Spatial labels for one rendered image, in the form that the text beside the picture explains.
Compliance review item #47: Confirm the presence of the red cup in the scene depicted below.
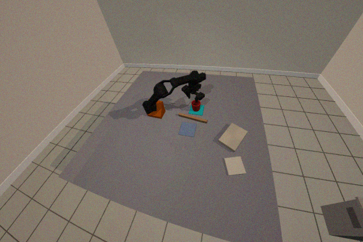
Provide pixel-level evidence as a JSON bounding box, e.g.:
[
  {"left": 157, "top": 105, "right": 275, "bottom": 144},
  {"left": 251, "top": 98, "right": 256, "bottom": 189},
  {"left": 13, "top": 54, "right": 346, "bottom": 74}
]
[{"left": 191, "top": 100, "right": 201, "bottom": 112}]

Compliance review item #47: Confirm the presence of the tan flat square pad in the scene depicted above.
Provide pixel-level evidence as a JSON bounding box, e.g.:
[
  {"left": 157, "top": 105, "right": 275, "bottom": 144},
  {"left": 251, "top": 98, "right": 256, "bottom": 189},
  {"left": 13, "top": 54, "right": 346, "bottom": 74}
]
[{"left": 224, "top": 156, "right": 246, "bottom": 175}]

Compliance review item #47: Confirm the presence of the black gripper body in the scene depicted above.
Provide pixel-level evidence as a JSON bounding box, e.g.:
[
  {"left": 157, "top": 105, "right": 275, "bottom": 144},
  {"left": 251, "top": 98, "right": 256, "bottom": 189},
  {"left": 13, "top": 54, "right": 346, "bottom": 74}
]
[{"left": 181, "top": 85, "right": 205, "bottom": 100}]

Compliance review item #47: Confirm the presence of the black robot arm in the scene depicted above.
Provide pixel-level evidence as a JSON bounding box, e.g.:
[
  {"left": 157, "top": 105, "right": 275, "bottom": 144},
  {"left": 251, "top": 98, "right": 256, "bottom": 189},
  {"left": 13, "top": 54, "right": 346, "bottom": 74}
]
[{"left": 143, "top": 70, "right": 206, "bottom": 114}]

